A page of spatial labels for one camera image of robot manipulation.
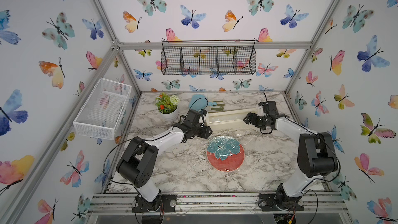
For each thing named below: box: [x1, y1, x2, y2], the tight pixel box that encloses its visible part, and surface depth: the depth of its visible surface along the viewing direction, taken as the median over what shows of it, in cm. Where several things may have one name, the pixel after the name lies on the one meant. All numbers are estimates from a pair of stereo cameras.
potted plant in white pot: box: [154, 92, 180, 122], surface depth 96 cm
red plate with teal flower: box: [206, 135, 246, 173], surface depth 90 cm
